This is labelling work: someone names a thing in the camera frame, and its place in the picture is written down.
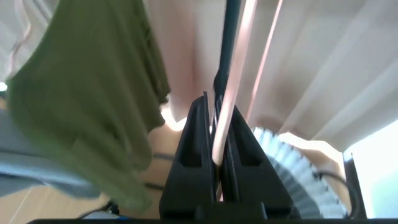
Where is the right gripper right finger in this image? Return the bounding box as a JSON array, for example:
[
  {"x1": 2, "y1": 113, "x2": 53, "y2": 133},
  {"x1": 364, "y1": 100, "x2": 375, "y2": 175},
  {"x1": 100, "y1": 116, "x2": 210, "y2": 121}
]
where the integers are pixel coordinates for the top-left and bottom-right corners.
[{"x1": 214, "y1": 96, "x2": 295, "y2": 218}]

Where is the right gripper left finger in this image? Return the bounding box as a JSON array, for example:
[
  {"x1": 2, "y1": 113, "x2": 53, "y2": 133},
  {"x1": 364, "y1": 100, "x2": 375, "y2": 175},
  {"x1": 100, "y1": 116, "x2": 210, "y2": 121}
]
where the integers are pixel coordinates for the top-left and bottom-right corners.
[{"x1": 159, "y1": 91, "x2": 218, "y2": 218}]

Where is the green long-sleeved shirt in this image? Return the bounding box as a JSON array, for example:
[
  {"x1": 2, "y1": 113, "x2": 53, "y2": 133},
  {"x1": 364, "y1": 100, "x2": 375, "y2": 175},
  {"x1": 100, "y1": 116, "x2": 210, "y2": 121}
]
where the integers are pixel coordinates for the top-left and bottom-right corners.
[{"x1": 6, "y1": 0, "x2": 172, "y2": 212}]

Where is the pale blue-grey garment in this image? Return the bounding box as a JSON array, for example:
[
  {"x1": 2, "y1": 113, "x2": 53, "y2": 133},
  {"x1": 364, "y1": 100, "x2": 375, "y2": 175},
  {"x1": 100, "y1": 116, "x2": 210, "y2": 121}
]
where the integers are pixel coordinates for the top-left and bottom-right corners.
[{"x1": 0, "y1": 108, "x2": 102, "y2": 200}]

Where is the white laundry basket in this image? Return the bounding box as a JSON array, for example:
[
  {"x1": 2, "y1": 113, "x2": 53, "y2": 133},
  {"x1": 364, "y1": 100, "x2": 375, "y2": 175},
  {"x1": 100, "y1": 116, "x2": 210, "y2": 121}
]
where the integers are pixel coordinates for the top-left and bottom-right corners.
[{"x1": 251, "y1": 126, "x2": 357, "y2": 219}]

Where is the black clothes rack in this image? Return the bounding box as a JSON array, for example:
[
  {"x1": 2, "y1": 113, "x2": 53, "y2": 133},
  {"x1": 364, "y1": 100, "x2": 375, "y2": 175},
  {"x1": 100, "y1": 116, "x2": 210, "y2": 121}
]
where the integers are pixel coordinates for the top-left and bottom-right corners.
[{"x1": 144, "y1": 0, "x2": 242, "y2": 191}]

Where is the black cable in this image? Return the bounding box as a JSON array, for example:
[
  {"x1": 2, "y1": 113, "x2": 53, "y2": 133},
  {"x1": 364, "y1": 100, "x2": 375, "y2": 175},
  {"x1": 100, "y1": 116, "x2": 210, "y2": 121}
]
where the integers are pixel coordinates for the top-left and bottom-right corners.
[{"x1": 76, "y1": 200, "x2": 121, "y2": 220}]

